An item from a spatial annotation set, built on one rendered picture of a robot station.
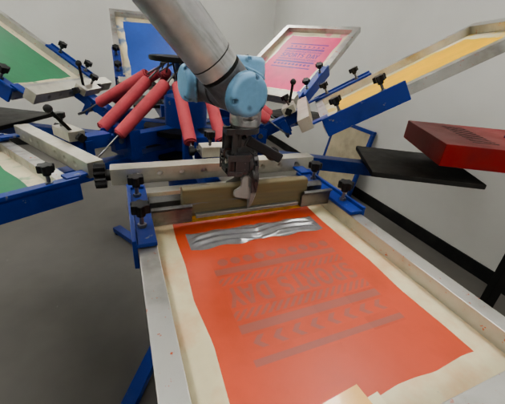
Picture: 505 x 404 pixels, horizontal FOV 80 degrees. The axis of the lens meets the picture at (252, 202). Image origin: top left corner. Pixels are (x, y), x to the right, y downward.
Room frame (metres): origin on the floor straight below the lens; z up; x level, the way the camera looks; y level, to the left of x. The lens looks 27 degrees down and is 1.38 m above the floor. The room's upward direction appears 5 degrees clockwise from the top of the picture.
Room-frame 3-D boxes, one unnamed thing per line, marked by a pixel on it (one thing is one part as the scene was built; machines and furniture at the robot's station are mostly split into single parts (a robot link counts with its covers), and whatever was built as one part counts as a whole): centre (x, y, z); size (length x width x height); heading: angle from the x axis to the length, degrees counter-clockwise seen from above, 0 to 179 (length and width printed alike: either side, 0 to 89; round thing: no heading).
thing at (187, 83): (0.66, 0.11, 1.31); 0.11 x 0.11 x 0.08; 34
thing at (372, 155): (1.44, -0.31, 0.91); 1.34 x 0.41 x 0.08; 84
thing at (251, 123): (0.73, 0.03, 1.23); 0.08 x 0.08 x 0.05
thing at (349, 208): (0.88, -0.23, 0.98); 0.30 x 0.05 x 0.07; 24
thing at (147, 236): (0.65, 0.28, 0.98); 0.30 x 0.05 x 0.07; 24
